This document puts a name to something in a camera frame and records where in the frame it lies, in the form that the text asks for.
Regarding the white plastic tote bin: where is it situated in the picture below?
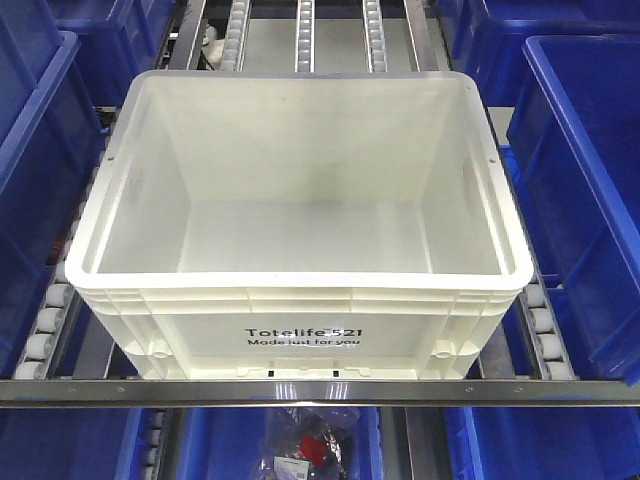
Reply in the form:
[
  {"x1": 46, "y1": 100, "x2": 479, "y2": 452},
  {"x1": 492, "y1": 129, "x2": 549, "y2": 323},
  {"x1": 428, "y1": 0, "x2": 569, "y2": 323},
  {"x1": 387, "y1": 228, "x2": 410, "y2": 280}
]
[{"x1": 65, "y1": 71, "x2": 534, "y2": 380}]

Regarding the blue bin lower middle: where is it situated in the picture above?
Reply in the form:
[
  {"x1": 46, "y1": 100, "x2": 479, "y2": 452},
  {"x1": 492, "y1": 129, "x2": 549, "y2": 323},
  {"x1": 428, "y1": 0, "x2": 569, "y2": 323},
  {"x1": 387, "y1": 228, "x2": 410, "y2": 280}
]
[{"x1": 175, "y1": 407, "x2": 384, "y2": 479}]

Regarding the blue bin upper right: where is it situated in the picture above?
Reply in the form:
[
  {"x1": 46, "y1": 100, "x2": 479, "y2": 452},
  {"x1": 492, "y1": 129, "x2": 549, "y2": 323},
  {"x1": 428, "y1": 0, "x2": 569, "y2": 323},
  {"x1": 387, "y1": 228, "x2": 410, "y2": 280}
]
[{"x1": 435, "y1": 1, "x2": 639, "y2": 107}]

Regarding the blue bin lower right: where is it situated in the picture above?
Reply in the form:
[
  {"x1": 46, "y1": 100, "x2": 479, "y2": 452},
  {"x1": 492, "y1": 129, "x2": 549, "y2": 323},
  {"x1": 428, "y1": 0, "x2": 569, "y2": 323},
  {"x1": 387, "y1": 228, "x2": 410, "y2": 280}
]
[{"x1": 444, "y1": 407, "x2": 639, "y2": 479}]

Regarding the blue bin right shelf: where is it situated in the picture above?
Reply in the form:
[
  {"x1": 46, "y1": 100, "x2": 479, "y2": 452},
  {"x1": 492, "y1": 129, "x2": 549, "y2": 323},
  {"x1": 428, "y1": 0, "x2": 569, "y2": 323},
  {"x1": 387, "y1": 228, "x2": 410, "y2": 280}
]
[{"x1": 507, "y1": 35, "x2": 639, "y2": 384}]

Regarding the blue bin shelf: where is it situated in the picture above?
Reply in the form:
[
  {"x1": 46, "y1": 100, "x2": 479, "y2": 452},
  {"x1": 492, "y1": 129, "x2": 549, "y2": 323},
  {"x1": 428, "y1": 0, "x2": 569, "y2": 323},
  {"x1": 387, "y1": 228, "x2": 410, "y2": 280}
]
[
  {"x1": 1, "y1": 1, "x2": 103, "y2": 377},
  {"x1": 507, "y1": 35, "x2": 639, "y2": 384}
]

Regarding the blue bin upper left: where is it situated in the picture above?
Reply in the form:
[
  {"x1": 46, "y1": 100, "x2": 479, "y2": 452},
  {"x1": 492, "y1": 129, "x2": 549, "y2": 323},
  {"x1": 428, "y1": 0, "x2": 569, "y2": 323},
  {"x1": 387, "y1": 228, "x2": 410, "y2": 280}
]
[{"x1": 49, "y1": 0, "x2": 175, "y2": 107}]

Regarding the blue bin left shelf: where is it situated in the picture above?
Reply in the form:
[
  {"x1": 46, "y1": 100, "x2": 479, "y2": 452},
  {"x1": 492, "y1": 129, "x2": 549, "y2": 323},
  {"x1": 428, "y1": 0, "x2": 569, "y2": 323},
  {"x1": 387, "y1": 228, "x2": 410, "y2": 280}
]
[{"x1": 1, "y1": 1, "x2": 103, "y2": 377}]

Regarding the plastic bag with parts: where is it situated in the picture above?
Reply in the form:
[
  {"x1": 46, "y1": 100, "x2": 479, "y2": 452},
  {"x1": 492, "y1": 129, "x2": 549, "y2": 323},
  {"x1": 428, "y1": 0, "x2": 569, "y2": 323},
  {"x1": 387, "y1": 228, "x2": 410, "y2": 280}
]
[{"x1": 252, "y1": 406, "x2": 360, "y2": 479}]

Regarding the back roller track right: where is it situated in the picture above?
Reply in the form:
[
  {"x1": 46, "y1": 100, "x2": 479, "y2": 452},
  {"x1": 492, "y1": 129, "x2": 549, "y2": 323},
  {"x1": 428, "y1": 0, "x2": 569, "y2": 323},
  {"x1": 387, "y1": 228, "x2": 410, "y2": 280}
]
[{"x1": 362, "y1": 0, "x2": 388, "y2": 73}]

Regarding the roller track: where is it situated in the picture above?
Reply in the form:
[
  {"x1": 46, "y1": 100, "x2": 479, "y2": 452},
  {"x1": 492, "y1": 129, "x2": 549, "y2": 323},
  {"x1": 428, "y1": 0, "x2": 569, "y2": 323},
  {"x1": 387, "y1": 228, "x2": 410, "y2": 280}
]
[
  {"x1": 220, "y1": 0, "x2": 251, "y2": 72},
  {"x1": 518, "y1": 273, "x2": 578, "y2": 381},
  {"x1": 295, "y1": 0, "x2": 315, "y2": 73},
  {"x1": 12, "y1": 219, "x2": 86, "y2": 381},
  {"x1": 362, "y1": 0, "x2": 388, "y2": 73}
]

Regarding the back roller track left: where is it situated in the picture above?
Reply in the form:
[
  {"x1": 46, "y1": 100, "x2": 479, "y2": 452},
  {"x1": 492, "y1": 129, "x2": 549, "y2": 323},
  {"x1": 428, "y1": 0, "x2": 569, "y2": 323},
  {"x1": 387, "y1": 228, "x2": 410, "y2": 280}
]
[{"x1": 220, "y1": 0, "x2": 251, "y2": 72}]

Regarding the back roller track middle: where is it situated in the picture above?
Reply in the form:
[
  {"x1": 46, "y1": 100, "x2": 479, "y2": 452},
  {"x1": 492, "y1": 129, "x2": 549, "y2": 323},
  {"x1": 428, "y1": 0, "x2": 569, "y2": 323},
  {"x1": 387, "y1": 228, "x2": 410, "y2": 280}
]
[{"x1": 295, "y1": 0, "x2": 315, "y2": 73}]

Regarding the metal shelf front rail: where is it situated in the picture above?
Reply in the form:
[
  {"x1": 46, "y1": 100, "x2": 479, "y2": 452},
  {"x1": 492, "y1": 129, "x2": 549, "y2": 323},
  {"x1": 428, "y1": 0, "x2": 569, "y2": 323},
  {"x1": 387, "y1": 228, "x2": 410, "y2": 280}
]
[{"x1": 1, "y1": 379, "x2": 639, "y2": 408}]

